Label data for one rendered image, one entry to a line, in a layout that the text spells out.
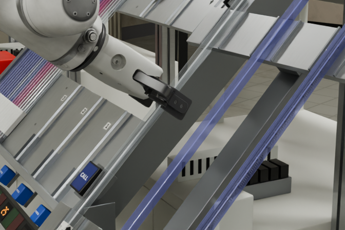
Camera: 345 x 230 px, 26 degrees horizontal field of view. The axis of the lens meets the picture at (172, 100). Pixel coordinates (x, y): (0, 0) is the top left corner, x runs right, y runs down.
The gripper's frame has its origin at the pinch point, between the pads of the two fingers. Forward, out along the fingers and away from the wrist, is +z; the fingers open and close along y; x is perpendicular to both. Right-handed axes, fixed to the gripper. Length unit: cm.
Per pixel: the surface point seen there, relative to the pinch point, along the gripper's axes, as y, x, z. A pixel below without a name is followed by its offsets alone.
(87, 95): 37.7, 1.8, 11.7
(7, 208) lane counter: 36.4, 27.0, 8.3
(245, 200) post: -14.0, 6.9, 9.5
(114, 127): 21.4, 5.3, 9.5
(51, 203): 18.8, 21.2, 4.5
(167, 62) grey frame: 75, -20, 50
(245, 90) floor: 287, -81, 266
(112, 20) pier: 489, -108, 267
